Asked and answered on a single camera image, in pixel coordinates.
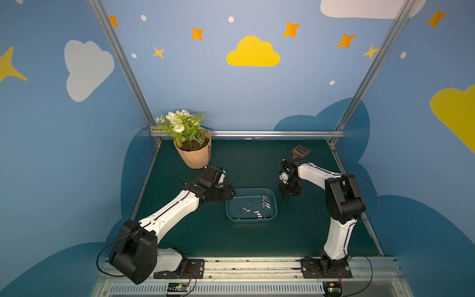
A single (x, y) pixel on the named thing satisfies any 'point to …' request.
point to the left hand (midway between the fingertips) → (232, 191)
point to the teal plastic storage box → (252, 205)
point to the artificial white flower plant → (183, 125)
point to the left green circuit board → (177, 287)
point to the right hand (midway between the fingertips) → (288, 193)
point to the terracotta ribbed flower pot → (196, 153)
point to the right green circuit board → (332, 288)
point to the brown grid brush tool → (300, 151)
